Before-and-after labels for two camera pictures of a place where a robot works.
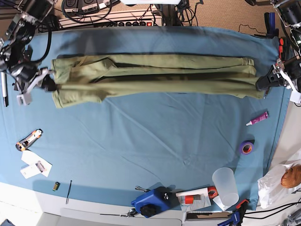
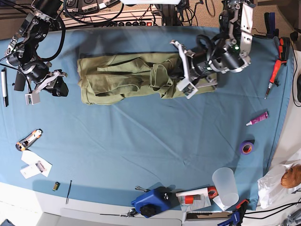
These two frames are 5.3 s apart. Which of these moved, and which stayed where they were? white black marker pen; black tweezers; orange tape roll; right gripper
Moved: right gripper
Stayed: white black marker pen; orange tape roll; black tweezers
